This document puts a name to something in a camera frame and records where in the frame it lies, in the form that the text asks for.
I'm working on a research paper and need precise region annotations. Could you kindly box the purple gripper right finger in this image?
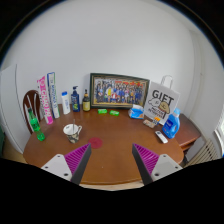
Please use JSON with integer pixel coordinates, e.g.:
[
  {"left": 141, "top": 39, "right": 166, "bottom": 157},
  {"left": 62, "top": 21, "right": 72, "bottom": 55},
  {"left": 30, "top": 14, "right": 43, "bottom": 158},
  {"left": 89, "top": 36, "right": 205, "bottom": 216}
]
[{"left": 132, "top": 144, "right": 182, "bottom": 185}]

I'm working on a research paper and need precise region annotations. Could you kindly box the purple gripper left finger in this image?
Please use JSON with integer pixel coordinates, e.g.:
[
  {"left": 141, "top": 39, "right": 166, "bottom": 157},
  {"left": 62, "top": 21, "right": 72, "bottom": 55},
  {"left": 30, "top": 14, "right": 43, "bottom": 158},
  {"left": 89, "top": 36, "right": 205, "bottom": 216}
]
[{"left": 42, "top": 144, "right": 91, "bottom": 185}]

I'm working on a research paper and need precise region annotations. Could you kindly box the red round coaster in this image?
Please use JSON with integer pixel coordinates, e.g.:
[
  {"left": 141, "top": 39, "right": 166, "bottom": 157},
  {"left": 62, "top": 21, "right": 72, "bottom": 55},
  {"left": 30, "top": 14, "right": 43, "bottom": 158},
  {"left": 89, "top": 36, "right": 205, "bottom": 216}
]
[{"left": 89, "top": 137, "right": 103, "bottom": 149}]

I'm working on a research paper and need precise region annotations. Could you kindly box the white remote control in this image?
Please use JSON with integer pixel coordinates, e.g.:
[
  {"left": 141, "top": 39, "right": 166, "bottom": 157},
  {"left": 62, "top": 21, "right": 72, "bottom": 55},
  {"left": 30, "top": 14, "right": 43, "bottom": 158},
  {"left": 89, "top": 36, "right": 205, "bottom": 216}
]
[{"left": 155, "top": 131, "right": 168, "bottom": 144}]

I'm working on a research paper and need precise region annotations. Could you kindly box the patterned ceramic mug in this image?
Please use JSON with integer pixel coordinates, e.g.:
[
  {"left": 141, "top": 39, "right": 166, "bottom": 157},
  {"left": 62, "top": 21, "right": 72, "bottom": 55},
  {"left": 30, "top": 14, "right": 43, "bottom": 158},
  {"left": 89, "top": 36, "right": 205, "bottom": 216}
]
[{"left": 63, "top": 124, "right": 82, "bottom": 143}]

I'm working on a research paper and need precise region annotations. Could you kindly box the small snack packet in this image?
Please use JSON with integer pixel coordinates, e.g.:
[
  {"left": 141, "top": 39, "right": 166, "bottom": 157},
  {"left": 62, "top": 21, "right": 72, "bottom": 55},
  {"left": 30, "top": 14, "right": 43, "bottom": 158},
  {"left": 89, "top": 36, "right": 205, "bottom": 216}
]
[{"left": 143, "top": 117, "right": 160, "bottom": 128}]

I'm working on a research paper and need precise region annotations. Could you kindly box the blue detergent bottle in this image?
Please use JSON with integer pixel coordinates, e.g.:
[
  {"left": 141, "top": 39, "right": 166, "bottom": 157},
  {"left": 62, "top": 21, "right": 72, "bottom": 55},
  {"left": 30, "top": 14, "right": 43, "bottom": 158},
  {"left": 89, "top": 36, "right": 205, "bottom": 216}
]
[{"left": 162, "top": 108, "right": 180, "bottom": 139}]

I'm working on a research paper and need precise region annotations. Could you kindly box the spoon in mug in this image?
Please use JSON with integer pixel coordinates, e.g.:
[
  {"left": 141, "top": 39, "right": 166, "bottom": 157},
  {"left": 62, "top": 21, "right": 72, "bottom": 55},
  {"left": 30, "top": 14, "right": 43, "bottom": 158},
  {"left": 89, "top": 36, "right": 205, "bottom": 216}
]
[{"left": 72, "top": 119, "right": 75, "bottom": 134}]

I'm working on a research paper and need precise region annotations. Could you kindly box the white radiator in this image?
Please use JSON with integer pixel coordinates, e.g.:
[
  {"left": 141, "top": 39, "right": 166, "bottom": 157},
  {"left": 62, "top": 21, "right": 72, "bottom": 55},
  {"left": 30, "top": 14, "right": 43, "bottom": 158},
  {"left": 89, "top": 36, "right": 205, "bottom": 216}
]
[{"left": 185, "top": 139, "right": 218, "bottom": 167}]

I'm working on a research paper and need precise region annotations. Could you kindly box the green plastic bottle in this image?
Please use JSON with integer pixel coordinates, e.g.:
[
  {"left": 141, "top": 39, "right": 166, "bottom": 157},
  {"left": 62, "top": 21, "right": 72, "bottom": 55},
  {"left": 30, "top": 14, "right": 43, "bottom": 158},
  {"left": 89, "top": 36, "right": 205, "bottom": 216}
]
[{"left": 28, "top": 108, "right": 45, "bottom": 141}]

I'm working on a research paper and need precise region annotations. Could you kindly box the left green small packet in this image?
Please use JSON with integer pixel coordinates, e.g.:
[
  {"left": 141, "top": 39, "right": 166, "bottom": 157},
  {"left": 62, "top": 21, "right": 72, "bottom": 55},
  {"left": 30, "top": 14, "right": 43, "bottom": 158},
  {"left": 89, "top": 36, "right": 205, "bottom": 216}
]
[{"left": 98, "top": 109, "right": 107, "bottom": 114}]

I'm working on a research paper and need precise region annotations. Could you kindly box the green small packet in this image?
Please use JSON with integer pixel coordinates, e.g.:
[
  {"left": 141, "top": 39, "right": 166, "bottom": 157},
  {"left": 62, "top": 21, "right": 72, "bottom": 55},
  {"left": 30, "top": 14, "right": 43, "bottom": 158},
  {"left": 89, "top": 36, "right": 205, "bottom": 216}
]
[
  {"left": 110, "top": 110, "right": 119, "bottom": 116},
  {"left": 98, "top": 109, "right": 107, "bottom": 114}
]

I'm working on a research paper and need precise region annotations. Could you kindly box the pink tall box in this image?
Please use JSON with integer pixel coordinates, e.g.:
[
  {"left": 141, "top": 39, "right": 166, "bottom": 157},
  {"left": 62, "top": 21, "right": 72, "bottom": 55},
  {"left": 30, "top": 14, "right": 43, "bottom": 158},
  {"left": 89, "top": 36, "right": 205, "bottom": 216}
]
[{"left": 37, "top": 77, "right": 53, "bottom": 125}]

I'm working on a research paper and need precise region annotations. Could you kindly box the amber dark-capped bottle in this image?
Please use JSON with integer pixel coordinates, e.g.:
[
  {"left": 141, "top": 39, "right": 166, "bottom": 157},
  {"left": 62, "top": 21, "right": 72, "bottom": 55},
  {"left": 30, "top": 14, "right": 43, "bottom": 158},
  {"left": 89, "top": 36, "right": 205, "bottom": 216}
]
[{"left": 83, "top": 89, "right": 90, "bottom": 112}]

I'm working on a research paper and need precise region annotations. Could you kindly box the white gift paper bag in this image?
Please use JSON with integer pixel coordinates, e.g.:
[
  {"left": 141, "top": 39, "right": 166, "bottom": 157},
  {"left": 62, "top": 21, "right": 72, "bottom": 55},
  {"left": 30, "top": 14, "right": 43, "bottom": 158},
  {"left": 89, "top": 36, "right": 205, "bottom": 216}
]
[{"left": 144, "top": 75, "right": 180, "bottom": 124}]

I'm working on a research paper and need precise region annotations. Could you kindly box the right green small packet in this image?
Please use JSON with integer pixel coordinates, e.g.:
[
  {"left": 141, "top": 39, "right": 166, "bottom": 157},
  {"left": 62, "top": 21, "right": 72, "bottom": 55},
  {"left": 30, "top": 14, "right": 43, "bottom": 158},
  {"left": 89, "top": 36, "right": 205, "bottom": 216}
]
[{"left": 110, "top": 110, "right": 119, "bottom": 116}]

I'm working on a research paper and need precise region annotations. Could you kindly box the white lotion bottle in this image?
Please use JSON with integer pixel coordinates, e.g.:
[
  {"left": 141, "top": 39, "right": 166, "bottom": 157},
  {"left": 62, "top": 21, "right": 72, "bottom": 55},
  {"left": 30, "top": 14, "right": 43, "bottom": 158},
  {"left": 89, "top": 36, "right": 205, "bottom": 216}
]
[{"left": 61, "top": 91, "right": 70, "bottom": 115}]

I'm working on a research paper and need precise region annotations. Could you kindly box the dark blue pump bottle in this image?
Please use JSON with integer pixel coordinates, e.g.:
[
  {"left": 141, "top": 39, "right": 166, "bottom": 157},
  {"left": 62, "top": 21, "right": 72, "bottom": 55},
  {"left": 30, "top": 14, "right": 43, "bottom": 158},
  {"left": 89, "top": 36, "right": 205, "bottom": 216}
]
[{"left": 71, "top": 86, "right": 80, "bottom": 112}]

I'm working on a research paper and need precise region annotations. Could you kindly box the wooden chair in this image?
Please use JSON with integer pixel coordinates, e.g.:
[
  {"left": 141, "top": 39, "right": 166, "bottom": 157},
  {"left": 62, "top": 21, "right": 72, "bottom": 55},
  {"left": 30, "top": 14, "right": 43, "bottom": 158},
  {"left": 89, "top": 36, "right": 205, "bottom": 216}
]
[{"left": 23, "top": 90, "right": 41, "bottom": 133}]

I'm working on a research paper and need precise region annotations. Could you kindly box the framed group photo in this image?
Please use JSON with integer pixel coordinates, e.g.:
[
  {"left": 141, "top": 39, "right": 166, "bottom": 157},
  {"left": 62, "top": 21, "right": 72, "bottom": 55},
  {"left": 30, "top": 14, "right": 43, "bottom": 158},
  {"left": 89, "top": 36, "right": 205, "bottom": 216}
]
[{"left": 90, "top": 73, "right": 149, "bottom": 108}]

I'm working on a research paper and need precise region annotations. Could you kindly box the white blue tall box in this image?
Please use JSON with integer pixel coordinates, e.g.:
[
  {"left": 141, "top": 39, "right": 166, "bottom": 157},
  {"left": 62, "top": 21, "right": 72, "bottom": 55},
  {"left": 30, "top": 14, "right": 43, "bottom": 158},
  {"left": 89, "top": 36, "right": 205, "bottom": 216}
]
[{"left": 47, "top": 72, "right": 60, "bottom": 119}]

